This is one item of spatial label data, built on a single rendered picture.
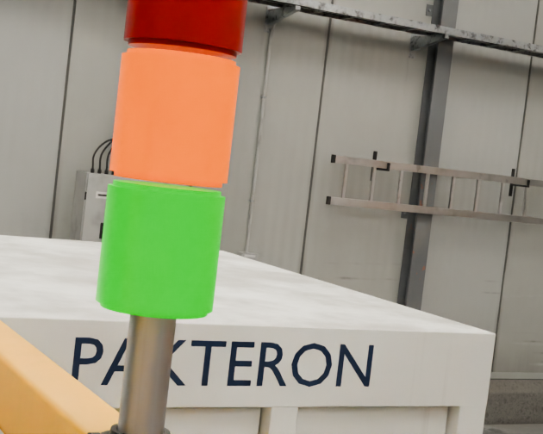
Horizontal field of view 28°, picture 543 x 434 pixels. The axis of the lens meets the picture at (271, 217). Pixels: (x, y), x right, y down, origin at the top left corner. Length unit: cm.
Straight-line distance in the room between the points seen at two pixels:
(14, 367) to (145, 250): 20
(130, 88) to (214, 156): 4
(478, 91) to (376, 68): 113
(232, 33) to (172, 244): 9
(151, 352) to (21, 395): 15
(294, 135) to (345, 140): 50
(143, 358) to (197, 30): 14
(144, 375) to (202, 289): 4
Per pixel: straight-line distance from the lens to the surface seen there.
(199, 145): 44
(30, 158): 825
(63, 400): 55
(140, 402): 46
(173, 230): 44
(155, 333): 46
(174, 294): 44
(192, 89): 44
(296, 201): 912
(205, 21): 44
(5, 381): 63
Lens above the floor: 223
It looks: 3 degrees down
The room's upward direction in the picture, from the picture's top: 7 degrees clockwise
